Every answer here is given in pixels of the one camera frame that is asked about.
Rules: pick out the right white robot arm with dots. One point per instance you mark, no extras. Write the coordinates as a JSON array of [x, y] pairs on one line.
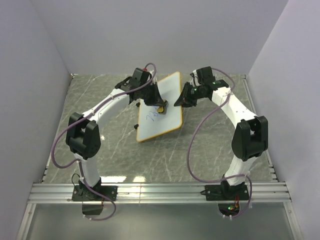
[[250, 138]]

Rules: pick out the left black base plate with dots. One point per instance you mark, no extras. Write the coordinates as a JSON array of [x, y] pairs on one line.
[[110, 192]]

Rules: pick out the yellow black eraser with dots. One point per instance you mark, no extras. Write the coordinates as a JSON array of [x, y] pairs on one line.
[[162, 109]]

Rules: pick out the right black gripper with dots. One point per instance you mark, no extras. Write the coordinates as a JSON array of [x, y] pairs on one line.
[[184, 100]]

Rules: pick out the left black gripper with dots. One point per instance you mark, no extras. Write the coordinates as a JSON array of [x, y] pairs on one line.
[[157, 100]]

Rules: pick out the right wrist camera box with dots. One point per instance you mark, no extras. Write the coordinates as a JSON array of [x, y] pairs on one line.
[[205, 75]]

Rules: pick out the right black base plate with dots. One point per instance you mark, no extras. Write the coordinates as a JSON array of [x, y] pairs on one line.
[[213, 192]]

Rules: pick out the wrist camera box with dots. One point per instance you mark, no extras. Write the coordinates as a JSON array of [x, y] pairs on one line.
[[140, 77], [205, 75]]

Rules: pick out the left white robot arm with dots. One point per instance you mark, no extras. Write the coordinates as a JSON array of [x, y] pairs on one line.
[[83, 131]]

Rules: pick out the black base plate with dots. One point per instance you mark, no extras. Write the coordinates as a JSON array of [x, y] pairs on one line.
[[213, 192], [110, 192]]

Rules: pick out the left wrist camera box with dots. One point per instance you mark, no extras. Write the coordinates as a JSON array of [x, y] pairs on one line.
[[140, 77]]

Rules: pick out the aluminium front rail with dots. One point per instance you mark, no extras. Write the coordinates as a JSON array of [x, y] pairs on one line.
[[155, 193]]

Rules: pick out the yellow framed whiteboard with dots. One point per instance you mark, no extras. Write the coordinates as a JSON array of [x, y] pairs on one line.
[[151, 123]]

